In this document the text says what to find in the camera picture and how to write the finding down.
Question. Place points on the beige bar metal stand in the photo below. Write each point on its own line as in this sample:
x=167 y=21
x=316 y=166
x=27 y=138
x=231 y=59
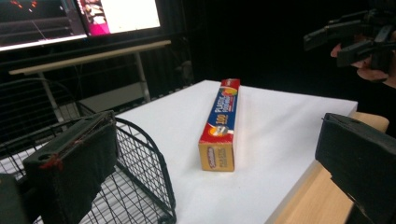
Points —
x=93 y=56

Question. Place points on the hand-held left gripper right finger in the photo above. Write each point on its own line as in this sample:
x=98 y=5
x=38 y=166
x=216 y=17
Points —
x=361 y=155

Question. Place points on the plastic wrap box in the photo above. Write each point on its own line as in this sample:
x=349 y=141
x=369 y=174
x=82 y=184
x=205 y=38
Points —
x=222 y=124

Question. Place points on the computer monitor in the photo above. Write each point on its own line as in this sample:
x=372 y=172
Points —
x=62 y=18

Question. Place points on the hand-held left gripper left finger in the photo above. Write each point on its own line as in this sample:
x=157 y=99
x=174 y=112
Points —
x=74 y=161

